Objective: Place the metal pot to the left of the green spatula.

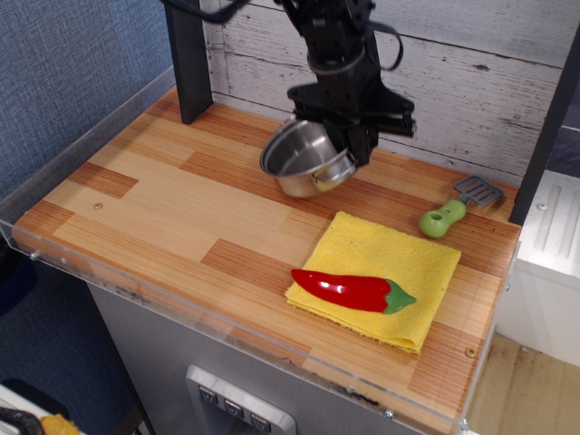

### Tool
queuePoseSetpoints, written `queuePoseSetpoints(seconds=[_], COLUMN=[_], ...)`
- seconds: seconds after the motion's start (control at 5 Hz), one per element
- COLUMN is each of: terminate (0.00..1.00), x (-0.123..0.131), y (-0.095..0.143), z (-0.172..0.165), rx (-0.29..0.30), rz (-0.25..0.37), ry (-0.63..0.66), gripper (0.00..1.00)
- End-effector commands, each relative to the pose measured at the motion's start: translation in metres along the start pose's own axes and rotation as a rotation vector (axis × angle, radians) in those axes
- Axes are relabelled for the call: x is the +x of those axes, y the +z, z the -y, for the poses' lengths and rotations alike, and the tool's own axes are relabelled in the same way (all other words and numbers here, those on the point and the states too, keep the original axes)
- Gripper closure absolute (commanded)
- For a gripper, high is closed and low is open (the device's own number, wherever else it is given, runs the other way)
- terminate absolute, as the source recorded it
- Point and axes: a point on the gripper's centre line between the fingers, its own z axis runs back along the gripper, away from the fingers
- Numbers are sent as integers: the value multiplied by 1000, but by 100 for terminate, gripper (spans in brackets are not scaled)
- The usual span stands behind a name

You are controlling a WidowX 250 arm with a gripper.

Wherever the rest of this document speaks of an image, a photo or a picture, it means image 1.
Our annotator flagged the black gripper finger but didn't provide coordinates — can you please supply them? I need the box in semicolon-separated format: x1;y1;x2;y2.
346;125;379;167
323;119;350;152

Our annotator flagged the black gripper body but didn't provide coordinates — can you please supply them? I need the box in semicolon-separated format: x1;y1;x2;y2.
287;56;416;137

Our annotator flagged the silver steel pot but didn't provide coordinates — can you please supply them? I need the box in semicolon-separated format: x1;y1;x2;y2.
260;116;356;198

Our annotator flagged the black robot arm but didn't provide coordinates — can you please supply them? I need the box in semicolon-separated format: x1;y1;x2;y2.
282;1;415;166

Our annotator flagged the yellow folded cloth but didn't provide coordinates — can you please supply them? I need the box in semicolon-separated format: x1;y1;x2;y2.
285;212;461;353

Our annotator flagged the red toy chili pepper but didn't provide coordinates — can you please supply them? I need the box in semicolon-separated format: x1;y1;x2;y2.
291;269;417;314

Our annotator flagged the clear acrylic guard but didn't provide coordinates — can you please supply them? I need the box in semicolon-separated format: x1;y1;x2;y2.
1;72;519;433

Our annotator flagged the white side cabinet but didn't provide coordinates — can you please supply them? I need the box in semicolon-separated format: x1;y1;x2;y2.
496;170;579;365

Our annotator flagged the grey toy fridge cabinet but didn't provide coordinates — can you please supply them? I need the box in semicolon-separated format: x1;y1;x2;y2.
90;285;459;434

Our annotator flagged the silver dispenser panel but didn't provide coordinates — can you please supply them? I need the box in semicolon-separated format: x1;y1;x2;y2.
185;364;297;434

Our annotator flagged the yellow object bottom left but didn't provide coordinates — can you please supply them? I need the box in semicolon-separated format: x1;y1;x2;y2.
40;414;82;435

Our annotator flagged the green handled toy spatula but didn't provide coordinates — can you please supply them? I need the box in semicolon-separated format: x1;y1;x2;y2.
419;176;504;239

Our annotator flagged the dark right vertical post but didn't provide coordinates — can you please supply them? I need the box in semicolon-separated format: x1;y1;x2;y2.
508;28;579;226

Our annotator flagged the dark grey vertical post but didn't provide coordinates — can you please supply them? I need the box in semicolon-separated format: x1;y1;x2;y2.
164;1;213;124

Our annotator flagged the black braided cable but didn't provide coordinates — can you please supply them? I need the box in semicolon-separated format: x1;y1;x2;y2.
0;406;44;435

